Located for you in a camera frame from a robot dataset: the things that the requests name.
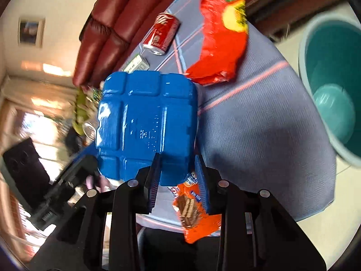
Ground red soda can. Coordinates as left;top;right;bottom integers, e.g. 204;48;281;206
142;13;181;55

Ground white green medicine box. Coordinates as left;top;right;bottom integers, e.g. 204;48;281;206
123;54;150;72

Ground blue plaid blanket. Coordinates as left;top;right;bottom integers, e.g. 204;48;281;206
118;0;337;232

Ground dark red leather sofa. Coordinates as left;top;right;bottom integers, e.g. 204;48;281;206
72;0;350;91

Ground green plush toy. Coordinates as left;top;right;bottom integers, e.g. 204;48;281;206
72;89;98;136

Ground teal trash bin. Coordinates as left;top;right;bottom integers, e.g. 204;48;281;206
297;14;361;167

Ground red snack bag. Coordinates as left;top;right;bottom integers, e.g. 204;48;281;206
185;0;249;86

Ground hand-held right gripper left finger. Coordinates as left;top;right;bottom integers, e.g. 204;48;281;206
28;152;162;271

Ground framed wall picture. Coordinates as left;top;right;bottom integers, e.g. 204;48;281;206
17;17;46;48

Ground orange snack wrapper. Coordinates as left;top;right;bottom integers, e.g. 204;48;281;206
169;169;223;245

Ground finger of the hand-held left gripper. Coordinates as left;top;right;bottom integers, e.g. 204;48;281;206
58;145;99;192

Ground sequin pouch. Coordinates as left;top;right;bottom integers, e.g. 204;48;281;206
87;87;102;102

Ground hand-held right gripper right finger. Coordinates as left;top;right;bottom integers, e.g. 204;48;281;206
194;155;328;271

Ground blue plastic container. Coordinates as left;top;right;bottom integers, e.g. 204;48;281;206
95;71;199;187

